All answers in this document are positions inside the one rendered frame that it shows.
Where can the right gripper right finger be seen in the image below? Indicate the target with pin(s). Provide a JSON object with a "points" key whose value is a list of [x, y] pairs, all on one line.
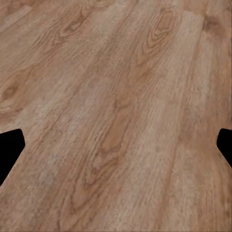
{"points": [[224, 143]]}

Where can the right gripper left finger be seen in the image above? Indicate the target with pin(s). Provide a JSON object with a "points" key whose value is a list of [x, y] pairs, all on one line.
{"points": [[12, 144]]}

